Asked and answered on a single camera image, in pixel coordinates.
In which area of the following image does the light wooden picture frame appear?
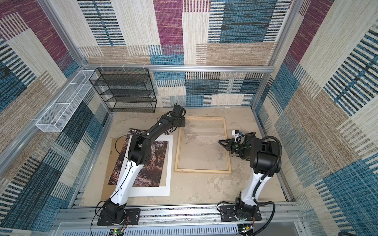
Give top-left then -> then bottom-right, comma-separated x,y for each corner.
174,115 -> 232,175

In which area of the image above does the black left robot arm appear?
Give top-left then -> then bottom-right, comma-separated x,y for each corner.
97,104 -> 186,226

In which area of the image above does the white photo mat board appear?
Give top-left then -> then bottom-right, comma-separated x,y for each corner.
128,134 -> 173,197

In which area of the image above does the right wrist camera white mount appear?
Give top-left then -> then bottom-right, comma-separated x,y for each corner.
231,130 -> 244,142

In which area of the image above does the white wire mesh basket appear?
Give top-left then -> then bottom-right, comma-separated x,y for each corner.
35,70 -> 95,132

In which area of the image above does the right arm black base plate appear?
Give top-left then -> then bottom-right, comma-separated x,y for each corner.
218,205 -> 262,222

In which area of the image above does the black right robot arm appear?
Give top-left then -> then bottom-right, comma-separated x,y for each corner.
216,132 -> 282,222

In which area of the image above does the aluminium mounting rail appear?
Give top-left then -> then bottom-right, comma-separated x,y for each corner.
53,202 -> 305,236

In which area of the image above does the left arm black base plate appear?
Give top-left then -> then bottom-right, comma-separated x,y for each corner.
97,208 -> 140,226

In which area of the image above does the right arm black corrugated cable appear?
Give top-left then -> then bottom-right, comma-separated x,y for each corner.
247,135 -> 283,236

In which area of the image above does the brown cardboard backing board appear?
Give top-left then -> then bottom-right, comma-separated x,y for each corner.
100,137 -> 167,201

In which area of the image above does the autumn forest photo print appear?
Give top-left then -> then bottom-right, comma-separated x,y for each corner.
107,128 -> 168,187

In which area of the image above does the black wire mesh shelf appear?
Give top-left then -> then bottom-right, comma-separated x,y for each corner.
89,67 -> 157,113

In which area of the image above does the clear acrylic frame pane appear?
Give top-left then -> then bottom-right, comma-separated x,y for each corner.
177,117 -> 229,171

